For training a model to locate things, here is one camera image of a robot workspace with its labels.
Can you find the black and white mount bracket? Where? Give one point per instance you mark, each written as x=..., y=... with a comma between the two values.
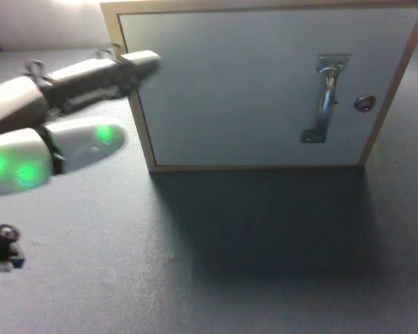
x=1, y=250

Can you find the grey table cloth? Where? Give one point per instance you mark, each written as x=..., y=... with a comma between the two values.
x=160, y=261

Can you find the round silver lock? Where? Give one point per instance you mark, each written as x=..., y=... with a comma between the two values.
x=365, y=103

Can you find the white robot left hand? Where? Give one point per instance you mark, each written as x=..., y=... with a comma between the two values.
x=17, y=97

